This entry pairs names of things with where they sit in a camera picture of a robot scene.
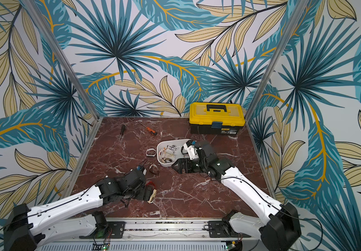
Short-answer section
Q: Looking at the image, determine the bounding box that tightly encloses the brown strap white dial watch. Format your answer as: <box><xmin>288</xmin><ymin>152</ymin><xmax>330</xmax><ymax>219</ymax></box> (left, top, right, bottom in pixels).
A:
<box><xmin>162</xmin><ymin>158</ymin><xmax>174</xmax><ymax>163</ymax></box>

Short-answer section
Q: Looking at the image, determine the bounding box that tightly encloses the purple white strap watch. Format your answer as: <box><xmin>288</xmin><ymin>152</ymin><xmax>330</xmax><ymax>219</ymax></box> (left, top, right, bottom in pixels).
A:
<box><xmin>167</xmin><ymin>145</ymin><xmax>178</xmax><ymax>151</ymax></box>

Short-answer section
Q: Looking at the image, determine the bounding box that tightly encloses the beige strap watch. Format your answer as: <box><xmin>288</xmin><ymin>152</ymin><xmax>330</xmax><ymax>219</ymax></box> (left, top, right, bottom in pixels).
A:
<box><xmin>159</xmin><ymin>148</ymin><xmax>175</xmax><ymax>159</ymax></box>

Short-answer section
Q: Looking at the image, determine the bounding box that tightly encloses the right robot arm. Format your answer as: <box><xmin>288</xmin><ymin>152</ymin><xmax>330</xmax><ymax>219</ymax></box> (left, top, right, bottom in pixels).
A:
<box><xmin>172</xmin><ymin>140</ymin><xmax>302</xmax><ymax>251</ymax></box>

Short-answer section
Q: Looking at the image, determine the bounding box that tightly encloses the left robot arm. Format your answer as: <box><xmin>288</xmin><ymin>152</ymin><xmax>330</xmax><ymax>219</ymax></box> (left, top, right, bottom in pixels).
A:
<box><xmin>2</xmin><ymin>169</ymin><xmax>156</xmax><ymax>251</ymax></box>

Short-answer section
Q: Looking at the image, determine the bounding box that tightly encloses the white plastic storage box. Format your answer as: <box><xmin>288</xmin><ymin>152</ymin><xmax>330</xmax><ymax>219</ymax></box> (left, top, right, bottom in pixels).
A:
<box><xmin>156</xmin><ymin>139</ymin><xmax>189</xmax><ymax>167</ymax></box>

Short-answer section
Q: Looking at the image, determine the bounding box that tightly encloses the yellow black toolbox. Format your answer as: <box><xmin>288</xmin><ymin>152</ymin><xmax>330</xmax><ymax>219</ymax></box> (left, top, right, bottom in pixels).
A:
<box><xmin>189</xmin><ymin>102</ymin><xmax>245</xmax><ymax>135</ymax></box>

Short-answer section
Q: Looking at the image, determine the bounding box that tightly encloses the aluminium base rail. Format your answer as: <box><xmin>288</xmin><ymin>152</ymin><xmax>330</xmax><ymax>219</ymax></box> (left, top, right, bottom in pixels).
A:
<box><xmin>36</xmin><ymin>218</ymin><xmax>266</xmax><ymax>251</ymax></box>

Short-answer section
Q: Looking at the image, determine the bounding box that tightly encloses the orange handled screwdriver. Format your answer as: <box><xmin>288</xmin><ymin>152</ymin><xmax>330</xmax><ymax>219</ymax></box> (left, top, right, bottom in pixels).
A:
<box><xmin>139</xmin><ymin>121</ymin><xmax>158</xmax><ymax>136</ymax></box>

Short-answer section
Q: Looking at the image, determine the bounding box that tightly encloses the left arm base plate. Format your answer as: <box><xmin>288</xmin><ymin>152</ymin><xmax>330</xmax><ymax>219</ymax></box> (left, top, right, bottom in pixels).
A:
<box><xmin>79</xmin><ymin>221</ymin><xmax>126</xmax><ymax>240</ymax></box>

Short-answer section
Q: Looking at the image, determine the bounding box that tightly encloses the black handled screwdriver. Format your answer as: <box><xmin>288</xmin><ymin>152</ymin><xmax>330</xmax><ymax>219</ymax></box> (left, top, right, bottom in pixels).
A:
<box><xmin>118</xmin><ymin>124</ymin><xmax>126</xmax><ymax>142</ymax></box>

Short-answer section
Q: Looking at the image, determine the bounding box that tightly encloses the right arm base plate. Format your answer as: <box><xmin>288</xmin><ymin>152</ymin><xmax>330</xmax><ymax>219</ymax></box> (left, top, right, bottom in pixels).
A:
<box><xmin>203</xmin><ymin>220</ymin><xmax>250</xmax><ymax>238</ymax></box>

